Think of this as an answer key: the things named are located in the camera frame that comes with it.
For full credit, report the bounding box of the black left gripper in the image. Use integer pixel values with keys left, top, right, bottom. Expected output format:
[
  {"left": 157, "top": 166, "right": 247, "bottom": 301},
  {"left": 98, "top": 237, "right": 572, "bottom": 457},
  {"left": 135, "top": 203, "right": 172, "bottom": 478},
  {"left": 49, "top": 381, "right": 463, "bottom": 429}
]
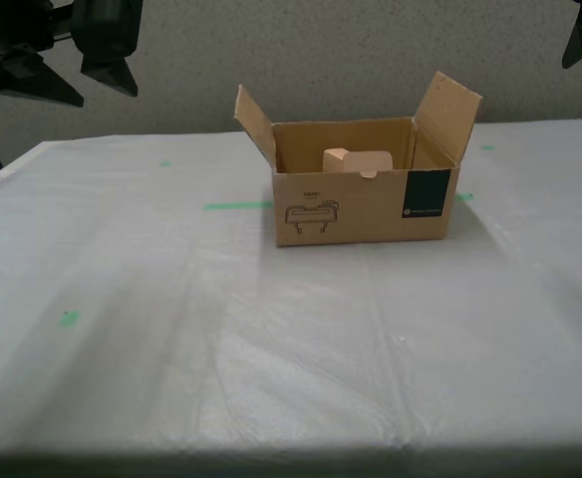
[{"left": 0, "top": 0, "right": 146, "bottom": 109}]

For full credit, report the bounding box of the light wooden block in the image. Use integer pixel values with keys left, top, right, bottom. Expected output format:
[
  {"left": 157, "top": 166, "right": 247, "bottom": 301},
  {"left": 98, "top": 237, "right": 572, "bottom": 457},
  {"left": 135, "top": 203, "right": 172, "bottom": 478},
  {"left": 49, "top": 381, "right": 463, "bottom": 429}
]
[{"left": 322, "top": 146, "right": 353, "bottom": 173}]

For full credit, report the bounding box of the brown cardboard box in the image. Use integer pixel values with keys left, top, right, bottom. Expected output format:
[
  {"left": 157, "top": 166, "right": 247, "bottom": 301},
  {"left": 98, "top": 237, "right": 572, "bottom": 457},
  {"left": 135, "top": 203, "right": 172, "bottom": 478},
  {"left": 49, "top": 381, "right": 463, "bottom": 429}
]
[{"left": 233, "top": 70, "right": 484, "bottom": 249}]

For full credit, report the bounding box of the white plastic table cover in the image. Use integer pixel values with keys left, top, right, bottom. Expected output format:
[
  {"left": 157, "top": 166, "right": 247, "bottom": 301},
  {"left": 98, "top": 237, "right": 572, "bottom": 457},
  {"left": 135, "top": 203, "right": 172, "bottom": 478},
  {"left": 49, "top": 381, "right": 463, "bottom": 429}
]
[{"left": 0, "top": 118, "right": 582, "bottom": 452}]

